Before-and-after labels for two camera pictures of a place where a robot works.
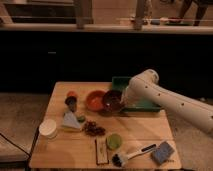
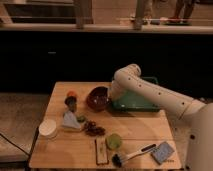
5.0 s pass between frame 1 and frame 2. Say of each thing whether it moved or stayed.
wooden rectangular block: stayed
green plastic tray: stayed
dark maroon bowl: moved
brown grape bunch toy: stayed
